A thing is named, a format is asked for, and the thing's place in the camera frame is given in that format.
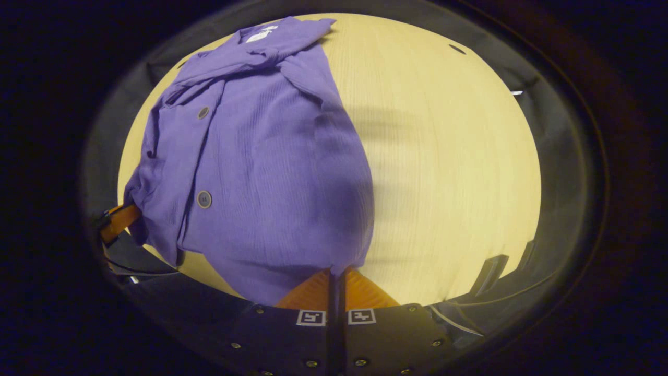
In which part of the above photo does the purple button shirt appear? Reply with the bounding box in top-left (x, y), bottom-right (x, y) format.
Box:
top-left (123, 16), bottom-right (375, 306)

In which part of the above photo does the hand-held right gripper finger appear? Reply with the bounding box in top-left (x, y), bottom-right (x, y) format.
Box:
top-left (338, 268), bottom-right (455, 376)
top-left (219, 268), bottom-right (336, 376)

